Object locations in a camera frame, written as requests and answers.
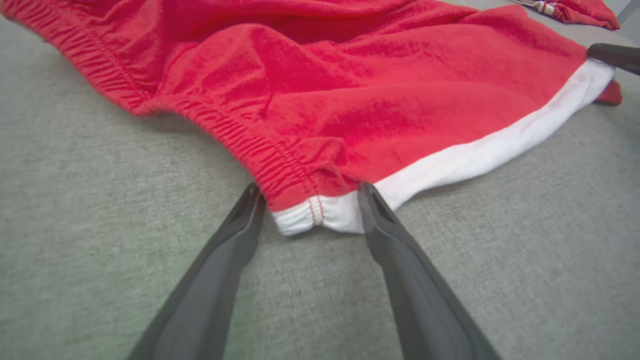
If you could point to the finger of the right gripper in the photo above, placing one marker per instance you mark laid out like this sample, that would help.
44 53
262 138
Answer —
620 57

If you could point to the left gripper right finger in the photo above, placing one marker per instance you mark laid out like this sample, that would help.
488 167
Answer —
420 300

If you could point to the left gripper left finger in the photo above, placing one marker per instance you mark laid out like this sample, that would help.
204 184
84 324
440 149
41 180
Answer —
210 290

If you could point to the red white-sleeved jersey shirt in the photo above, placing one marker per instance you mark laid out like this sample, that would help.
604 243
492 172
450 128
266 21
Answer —
585 12

